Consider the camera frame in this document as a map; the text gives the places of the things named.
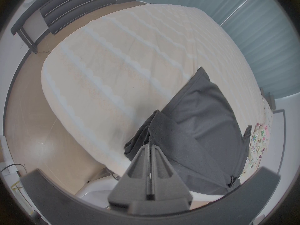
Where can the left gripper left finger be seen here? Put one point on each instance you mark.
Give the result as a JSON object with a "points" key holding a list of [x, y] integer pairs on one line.
{"points": [[124, 191]]}

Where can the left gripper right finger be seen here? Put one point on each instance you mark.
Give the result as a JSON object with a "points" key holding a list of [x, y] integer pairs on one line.
{"points": [[175, 189]]}

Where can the black T-shirt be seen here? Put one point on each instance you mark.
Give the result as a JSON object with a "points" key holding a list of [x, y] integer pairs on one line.
{"points": [[199, 125]]}

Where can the bed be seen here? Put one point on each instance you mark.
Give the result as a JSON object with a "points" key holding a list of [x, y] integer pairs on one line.
{"points": [[117, 67]]}

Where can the white printed pyjama garment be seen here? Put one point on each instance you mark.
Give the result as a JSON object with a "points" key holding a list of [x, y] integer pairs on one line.
{"points": [[257, 144]]}

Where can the white printed pillow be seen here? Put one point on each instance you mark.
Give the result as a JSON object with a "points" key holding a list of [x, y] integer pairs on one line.
{"points": [[268, 116]]}

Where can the grey bedside table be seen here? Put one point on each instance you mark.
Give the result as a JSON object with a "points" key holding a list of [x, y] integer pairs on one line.
{"points": [[269, 98]]}

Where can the white and grey desk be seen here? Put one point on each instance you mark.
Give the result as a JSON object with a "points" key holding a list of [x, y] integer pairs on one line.
{"points": [[32, 29]]}

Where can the black chest of drawers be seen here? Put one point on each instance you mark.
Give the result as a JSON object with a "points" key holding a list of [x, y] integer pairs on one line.
{"points": [[77, 6]]}

